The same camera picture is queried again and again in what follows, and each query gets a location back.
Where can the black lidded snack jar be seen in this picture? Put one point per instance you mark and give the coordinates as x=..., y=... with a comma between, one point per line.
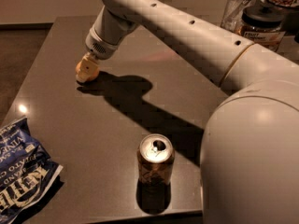
x=262, y=25

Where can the blue potato chip bag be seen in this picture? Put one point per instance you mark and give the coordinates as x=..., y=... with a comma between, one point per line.
x=27, y=171

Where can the clear glass cup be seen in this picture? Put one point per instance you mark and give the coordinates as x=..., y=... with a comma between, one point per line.
x=233, y=12

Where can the orange fruit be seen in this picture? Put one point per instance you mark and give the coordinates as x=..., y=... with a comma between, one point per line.
x=79, y=66

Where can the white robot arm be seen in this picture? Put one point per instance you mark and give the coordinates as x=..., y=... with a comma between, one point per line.
x=249, y=159

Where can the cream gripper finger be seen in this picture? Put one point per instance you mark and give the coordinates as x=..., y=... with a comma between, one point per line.
x=87, y=68

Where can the brown soda can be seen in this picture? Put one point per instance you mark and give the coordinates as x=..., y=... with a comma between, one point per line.
x=155, y=155

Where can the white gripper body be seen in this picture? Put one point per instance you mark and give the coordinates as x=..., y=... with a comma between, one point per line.
x=97, y=47

